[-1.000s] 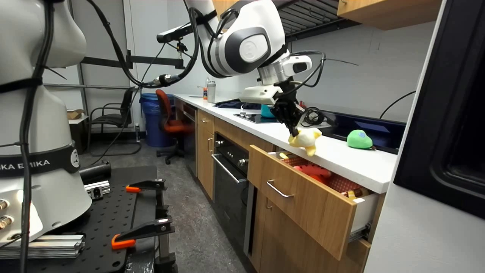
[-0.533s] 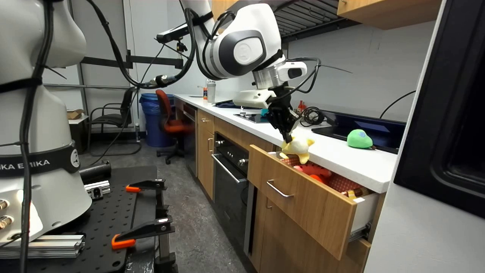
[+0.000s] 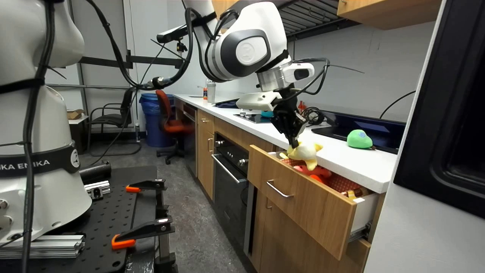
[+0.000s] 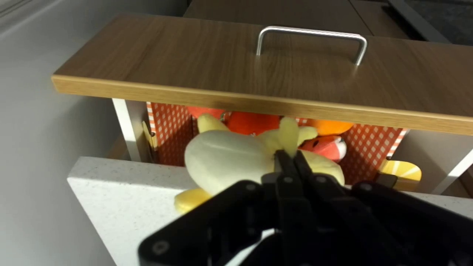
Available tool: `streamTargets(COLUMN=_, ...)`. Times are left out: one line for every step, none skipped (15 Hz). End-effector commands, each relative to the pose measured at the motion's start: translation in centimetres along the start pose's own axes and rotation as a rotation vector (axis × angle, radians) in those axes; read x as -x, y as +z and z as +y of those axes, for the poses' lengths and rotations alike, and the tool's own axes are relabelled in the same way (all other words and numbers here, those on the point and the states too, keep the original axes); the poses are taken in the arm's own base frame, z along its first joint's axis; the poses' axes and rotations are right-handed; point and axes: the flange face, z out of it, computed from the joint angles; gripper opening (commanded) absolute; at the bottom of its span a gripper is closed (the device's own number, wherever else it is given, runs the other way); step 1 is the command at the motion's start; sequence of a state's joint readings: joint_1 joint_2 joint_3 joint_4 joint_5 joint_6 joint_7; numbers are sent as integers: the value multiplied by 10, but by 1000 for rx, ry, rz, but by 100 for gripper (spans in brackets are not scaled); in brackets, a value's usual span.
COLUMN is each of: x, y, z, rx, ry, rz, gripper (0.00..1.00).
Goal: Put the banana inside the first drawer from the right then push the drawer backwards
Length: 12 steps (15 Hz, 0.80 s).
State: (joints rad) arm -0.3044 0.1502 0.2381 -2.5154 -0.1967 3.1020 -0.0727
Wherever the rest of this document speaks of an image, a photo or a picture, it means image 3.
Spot black built-in oven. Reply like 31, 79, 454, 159
209, 131, 251, 250

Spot black power cable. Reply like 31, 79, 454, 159
378, 88, 416, 122

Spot clear drinking bottle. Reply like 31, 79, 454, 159
201, 82, 218, 106

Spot narrow wooden cabinet door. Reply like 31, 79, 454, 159
194, 109, 218, 202

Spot small orange handled clamp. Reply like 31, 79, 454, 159
122, 178, 168, 196

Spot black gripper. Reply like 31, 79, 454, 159
271, 85, 307, 150

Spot red toys in drawer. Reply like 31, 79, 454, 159
286, 156, 366, 200

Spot black metal chair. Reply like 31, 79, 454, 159
87, 85, 144, 156

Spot black laptop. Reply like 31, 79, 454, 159
310, 109, 407, 155

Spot steel range hood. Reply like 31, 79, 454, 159
275, 0, 360, 43

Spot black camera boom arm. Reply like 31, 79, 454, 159
77, 49, 186, 72

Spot silver drawer handle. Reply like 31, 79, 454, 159
263, 178, 297, 202

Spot yellow plush banana toy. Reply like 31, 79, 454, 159
285, 140, 325, 173

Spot blue trash bin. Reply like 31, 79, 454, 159
138, 91, 174, 149

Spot grey refrigerator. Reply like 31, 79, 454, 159
362, 0, 485, 273

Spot small white device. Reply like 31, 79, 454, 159
81, 179, 112, 200

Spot black toy stove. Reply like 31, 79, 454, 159
231, 109, 278, 125

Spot red office chair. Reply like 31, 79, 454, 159
153, 88, 195, 166

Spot aluminium profile rail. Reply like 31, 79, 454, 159
0, 232, 86, 261

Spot wooden drawer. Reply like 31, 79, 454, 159
245, 143, 380, 263

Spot wooden lower cabinet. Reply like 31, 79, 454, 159
250, 187, 372, 273

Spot black perforated robot table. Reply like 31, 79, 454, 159
0, 164, 178, 273

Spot black refrigerator door panel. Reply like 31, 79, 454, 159
392, 0, 485, 220

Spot large orange handled clamp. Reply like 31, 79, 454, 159
109, 216, 175, 254

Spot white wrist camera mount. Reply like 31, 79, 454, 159
235, 91, 283, 114

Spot green plush toy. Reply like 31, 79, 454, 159
345, 128, 375, 152

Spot black coiled cable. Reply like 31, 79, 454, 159
301, 105, 325, 129

